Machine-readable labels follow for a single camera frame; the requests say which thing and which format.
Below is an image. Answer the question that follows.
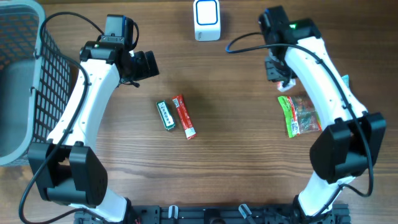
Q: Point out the left black cable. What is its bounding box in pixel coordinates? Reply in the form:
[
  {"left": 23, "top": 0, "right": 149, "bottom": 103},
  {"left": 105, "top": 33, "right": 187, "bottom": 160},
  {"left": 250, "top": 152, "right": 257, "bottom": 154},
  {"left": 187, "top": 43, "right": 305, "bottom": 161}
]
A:
[{"left": 17, "top": 11, "right": 104, "bottom": 224}]

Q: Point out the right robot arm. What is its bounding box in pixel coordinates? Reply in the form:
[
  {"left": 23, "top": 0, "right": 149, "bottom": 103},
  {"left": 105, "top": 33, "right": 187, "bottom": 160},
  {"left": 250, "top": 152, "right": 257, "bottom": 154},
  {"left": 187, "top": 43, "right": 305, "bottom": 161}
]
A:
[{"left": 259, "top": 6, "right": 386, "bottom": 223}]

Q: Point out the dark green gum pack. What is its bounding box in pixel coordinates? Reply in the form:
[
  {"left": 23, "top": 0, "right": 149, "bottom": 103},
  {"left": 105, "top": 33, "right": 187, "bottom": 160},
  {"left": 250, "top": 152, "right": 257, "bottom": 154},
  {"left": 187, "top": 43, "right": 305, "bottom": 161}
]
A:
[{"left": 156, "top": 100, "right": 175, "bottom": 131}]

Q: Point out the right black cable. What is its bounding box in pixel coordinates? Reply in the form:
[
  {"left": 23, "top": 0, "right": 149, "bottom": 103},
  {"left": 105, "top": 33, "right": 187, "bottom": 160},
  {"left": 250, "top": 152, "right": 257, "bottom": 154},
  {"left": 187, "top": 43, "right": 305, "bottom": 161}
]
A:
[{"left": 225, "top": 31, "right": 374, "bottom": 218}]

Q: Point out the black cable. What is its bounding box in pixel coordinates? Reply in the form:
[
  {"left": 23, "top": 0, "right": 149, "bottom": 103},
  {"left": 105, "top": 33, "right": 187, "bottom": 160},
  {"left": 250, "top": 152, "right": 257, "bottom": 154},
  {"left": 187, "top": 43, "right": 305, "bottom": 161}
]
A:
[
  {"left": 225, "top": 31, "right": 374, "bottom": 218},
  {"left": 17, "top": 11, "right": 104, "bottom": 224}
]

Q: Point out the white barcode scanner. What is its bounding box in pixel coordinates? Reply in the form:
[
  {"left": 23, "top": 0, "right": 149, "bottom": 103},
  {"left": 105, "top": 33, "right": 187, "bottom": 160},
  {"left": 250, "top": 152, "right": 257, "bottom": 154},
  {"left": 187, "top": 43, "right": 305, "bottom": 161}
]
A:
[{"left": 193, "top": 0, "right": 221, "bottom": 42}]

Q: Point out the grey plastic shopping basket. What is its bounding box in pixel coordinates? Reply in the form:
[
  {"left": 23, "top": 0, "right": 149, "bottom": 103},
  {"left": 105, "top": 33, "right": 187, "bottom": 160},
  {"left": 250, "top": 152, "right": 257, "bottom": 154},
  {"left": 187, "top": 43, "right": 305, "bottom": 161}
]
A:
[{"left": 1, "top": 1, "right": 72, "bottom": 166}]

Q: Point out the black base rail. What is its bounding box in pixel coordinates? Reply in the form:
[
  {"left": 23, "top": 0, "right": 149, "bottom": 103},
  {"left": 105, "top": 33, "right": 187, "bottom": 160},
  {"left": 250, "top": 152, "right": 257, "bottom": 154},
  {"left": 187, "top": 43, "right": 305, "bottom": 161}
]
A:
[{"left": 73, "top": 203, "right": 351, "bottom": 224}]

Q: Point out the green snack bag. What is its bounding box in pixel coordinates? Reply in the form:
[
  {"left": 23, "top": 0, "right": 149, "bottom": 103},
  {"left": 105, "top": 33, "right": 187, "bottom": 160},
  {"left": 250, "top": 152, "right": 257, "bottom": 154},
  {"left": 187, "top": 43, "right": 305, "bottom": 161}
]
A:
[{"left": 277, "top": 94, "right": 322, "bottom": 138}]

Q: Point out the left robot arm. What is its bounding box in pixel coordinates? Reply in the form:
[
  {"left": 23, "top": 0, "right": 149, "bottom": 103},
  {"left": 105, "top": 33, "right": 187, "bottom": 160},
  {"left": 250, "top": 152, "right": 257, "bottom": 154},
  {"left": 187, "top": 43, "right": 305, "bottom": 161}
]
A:
[{"left": 27, "top": 14, "right": 159, "bottom": 223}]

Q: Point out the teal white snack packet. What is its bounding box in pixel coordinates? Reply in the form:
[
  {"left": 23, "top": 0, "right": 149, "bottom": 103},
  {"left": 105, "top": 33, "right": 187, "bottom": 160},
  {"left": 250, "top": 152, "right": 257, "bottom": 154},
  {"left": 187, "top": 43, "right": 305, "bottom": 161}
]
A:
[{"left": 341, "top": 75, "right": 350, "bottom": 89}]

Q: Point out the red long stick packet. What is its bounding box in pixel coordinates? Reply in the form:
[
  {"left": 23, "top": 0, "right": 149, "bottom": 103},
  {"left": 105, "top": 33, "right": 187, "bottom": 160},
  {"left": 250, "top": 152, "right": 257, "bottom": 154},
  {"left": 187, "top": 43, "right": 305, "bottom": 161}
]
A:
[{"left": 172, "top": 95, "right": 197, "bottom": 139}]

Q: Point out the red small box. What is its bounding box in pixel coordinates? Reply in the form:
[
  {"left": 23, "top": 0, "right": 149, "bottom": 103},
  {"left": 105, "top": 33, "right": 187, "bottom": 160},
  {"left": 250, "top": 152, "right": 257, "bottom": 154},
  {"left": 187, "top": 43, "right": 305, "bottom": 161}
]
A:
[{"left": 277, "top": 79, "right": 296, "bottom": 92}]

